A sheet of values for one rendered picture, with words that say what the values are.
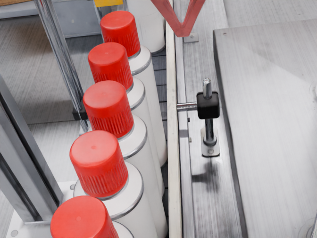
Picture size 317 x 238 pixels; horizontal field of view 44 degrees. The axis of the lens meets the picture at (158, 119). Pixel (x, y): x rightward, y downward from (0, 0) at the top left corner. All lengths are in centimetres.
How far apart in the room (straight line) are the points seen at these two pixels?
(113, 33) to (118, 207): 16
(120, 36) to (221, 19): 50
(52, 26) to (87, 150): 21
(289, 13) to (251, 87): 30
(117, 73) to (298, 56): 39
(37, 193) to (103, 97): 23
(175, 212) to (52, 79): 43
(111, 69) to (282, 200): 25
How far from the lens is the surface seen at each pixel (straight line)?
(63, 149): 63
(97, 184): 26
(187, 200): 47
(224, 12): 87
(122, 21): 38
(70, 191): 57
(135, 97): 35
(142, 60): 39
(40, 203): 51
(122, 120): 30
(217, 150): 57
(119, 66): 33
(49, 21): 44
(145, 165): 33
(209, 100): 52
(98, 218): 23
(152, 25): 65
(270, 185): 48
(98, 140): 26
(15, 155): 45
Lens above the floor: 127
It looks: 45 degrees down
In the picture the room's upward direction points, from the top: 10 degrees counter-clockwise
